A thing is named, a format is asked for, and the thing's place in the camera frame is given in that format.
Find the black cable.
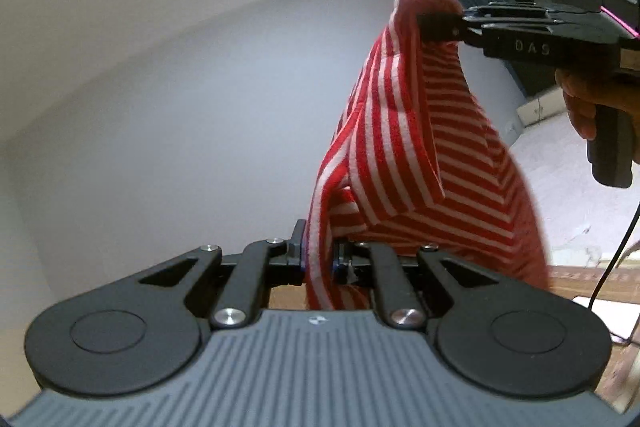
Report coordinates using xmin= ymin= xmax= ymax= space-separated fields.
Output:
xmin=587 ymin=200 xmax=640 ymax=310

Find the red white striped shirt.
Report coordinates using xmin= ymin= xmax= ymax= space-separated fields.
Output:
xmin=304 ymin=0 xmax=549 ymax=310

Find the person's right hand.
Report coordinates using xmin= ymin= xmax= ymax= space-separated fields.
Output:
xmin=554 ymin=69 xmax=639 ymax=141

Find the white bedside drawer unit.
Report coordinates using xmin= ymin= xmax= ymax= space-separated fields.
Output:
xmin=516 ymin=87 xmax=566 ymax=127

